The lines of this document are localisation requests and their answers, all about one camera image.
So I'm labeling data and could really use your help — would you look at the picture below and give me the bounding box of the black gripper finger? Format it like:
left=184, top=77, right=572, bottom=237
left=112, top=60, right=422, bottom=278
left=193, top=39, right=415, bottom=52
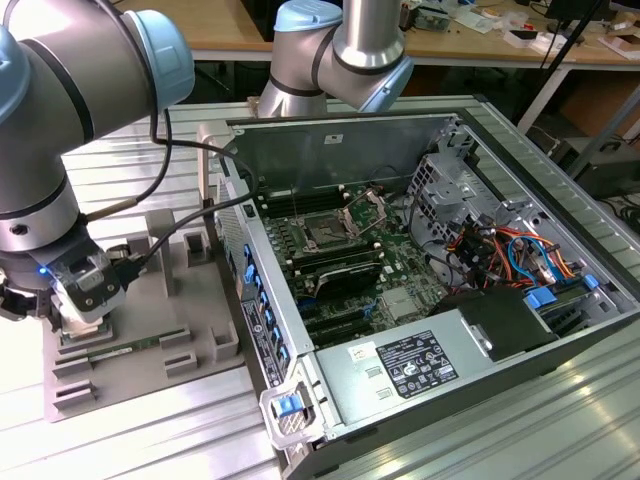
left=0, top=279, right=55, bottom=322

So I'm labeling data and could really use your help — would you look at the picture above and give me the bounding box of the black RAM slot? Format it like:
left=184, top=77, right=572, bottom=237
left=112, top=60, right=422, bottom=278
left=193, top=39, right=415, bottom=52
left=287, top=238, right=374, bottom=261
left=262, top=195, right=349, bottom=216
left=292, top=247, right=381, bottom=274
left=259, top=185, right=346, bottom=204

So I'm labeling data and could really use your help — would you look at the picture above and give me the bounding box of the CPU socket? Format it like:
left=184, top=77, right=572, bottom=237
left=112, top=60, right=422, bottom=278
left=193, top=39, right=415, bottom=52
left=297, top=212, right=351, bottom=254

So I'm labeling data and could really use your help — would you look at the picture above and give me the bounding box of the black expansion slot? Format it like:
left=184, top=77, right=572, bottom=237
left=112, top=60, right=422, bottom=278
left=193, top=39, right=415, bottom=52
left=302, top=307, right=371, bottom=331
left=307, top=319, right=376, bottom=346

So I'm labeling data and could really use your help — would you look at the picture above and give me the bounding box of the green RAM stick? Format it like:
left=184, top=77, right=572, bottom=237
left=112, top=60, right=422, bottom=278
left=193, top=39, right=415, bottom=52
left=55, top=335, right=164, bottom=364

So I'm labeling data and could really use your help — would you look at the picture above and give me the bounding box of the grey parts rack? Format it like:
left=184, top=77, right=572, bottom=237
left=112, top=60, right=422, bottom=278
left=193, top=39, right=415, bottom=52
left=42, top=207, right=246, bottom=424

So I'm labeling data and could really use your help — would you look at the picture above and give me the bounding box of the blue case latch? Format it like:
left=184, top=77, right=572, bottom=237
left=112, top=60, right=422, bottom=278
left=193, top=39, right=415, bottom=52
left=273, top=393, right=301, bottom=417

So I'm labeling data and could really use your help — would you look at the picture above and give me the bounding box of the open black silver PC case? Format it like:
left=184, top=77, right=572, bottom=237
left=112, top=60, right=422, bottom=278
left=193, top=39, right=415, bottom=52
left=196, top=107, right=639, bottom=480

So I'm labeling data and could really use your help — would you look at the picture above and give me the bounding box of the black graphics card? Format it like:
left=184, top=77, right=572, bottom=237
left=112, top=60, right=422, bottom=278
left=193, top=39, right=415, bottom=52
left=312, top=262, right=384, bottom=301

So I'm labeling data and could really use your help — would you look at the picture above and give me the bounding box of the metal socket cover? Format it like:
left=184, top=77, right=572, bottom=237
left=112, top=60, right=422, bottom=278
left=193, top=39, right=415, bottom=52
left=341, top=189, right=390, bottom=239

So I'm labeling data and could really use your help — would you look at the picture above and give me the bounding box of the silver power supply with label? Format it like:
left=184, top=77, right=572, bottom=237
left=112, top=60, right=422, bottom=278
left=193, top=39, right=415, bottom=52
left=312, top=308, right=494, bottom=436

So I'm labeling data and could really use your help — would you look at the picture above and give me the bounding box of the green motherboard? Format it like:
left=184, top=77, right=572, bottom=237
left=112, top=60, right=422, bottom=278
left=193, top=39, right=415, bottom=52
left=252, top=179, right=451, bottom=351

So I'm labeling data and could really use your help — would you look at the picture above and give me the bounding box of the silver chipset heatsink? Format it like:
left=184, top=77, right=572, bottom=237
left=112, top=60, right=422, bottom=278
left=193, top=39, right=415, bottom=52
left=380, top=288, right=427, bottom=321

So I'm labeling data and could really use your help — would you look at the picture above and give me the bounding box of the silver perforated disk bay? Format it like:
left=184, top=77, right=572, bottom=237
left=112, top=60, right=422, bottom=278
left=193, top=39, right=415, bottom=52
left=407, top=152, right=481, bottom=241

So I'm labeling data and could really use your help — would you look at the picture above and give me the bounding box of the black plastic shroud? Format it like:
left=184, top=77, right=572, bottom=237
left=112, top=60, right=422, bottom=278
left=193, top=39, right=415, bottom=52
left=429, top=287, right=559, bottom=364

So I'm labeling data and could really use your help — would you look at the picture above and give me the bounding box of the green electronic device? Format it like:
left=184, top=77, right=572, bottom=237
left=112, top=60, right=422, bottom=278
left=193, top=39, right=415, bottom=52
left=417, top=7, right=454, bottom=31

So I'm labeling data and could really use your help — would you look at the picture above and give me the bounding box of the blue disk carrier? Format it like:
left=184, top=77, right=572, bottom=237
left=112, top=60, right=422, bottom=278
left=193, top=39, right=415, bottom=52
left=523, top=285, right=560, bottom=314

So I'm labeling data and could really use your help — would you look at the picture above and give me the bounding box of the white box dark inside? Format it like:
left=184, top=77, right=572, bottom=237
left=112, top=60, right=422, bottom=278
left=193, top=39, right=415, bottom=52
left=503, top=28, right=551, bottom=51

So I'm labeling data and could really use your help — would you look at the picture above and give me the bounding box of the black computer tower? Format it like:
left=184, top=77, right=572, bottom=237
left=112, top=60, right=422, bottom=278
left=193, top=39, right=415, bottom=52
left=569, top=148, right=640, bottom=202

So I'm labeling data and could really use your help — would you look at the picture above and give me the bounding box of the black monitor stand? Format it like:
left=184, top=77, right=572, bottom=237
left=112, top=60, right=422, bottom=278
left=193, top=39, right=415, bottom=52
left=543, top=0, right=586, bottom=32

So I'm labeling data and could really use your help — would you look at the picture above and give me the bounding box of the pink cardboard box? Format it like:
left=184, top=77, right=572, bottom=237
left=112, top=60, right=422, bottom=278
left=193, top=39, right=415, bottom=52
left=598, top=33, right=640, bottom=57

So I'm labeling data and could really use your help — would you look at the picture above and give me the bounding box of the silver wrist camera black face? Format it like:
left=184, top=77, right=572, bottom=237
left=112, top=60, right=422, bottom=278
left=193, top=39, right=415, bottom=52
left=49, top=249, right=126, bottom=326

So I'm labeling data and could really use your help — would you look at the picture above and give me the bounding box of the thick black camera cable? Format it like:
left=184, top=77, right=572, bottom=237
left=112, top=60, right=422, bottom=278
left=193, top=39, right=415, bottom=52
left=112, top=107, right=262, bottom=287

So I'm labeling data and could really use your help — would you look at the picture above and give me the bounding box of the black cable beige sleeve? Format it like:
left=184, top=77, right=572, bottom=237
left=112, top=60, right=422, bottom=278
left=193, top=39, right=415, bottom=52
left=78, top=107, right=174, bottom=222

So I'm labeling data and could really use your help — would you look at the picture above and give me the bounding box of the blue wire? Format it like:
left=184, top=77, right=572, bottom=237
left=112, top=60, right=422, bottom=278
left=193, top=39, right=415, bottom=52
left=505, top=234, right=557, bottom=287

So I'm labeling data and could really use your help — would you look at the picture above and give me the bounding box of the wooden desk white frame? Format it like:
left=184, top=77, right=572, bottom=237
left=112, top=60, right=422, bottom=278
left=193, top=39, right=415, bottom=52
left=119, top=0, right=640, bottom=131

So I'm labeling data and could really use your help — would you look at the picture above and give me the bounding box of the orange wire bundle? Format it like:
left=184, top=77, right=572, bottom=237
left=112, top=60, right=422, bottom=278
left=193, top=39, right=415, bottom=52
left=492, top=225, right=587, bottom=281

